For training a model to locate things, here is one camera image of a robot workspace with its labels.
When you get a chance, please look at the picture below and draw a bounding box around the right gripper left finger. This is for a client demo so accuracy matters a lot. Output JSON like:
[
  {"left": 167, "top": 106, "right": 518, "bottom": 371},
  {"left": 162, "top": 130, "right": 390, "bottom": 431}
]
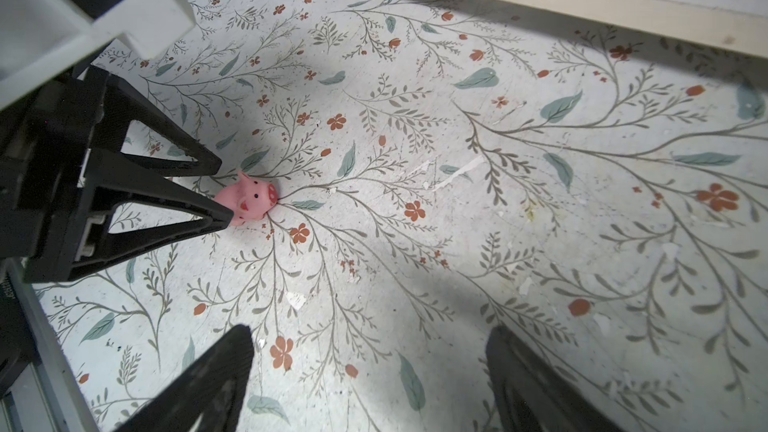
[{"left": 118, "top": 324, "right": 254, "bottom": 431}]

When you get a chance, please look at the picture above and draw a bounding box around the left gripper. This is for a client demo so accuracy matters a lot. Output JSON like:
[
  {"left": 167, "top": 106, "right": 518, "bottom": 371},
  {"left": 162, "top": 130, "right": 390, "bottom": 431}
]
[{"left": 0, "top": 65, "right": 235, "bottom": 284}]

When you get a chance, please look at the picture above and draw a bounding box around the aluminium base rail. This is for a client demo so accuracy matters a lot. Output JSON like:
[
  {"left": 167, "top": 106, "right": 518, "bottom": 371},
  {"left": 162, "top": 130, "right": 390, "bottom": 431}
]
[{"left": 1, "top": 259, "right": 99, "bottom": 431}]

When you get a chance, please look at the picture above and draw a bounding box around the floral patterned mat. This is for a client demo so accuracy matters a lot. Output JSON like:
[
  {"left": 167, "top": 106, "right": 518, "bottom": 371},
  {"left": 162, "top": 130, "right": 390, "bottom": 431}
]
[{"left": 37, "top": 0, "right": 767, "bottom": 431}]

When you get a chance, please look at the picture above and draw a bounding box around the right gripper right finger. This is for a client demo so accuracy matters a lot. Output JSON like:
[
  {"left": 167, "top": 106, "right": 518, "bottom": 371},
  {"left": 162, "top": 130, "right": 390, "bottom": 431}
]
[{"left": 486, "top": 325, "right": 620, "bottom": 431}]

